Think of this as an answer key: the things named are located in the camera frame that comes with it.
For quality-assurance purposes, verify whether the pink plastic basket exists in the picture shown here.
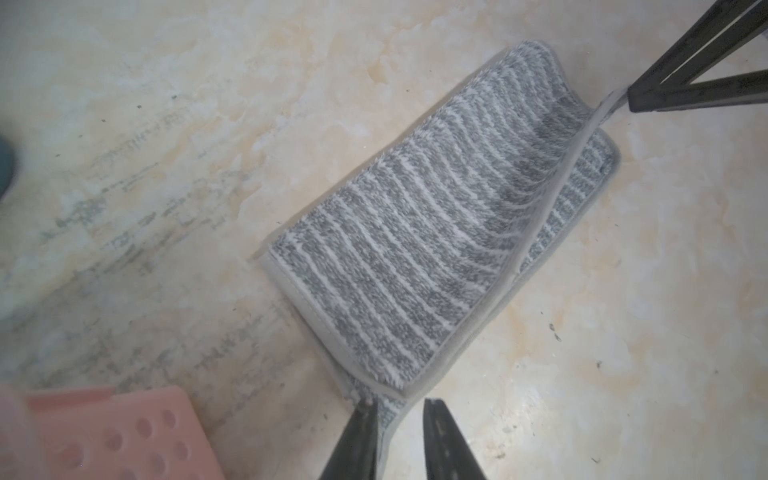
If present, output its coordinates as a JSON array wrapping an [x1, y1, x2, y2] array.
[[1, 385, 224, 479]]

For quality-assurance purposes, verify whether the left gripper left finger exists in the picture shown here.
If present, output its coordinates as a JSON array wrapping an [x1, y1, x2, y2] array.
[[319, 399, 379, 480]]

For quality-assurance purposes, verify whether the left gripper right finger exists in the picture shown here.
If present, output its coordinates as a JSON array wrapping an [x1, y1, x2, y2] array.
[[423, 398, 486, 480]]

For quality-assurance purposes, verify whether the grey striped dishcloth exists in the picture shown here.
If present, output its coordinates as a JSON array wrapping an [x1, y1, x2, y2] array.
[[261, 40, 626, 464]]

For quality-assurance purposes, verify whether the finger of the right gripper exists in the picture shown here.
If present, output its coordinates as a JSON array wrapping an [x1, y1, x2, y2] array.
[[628, 70, 767, 113], [628, 0, 767, 96]]

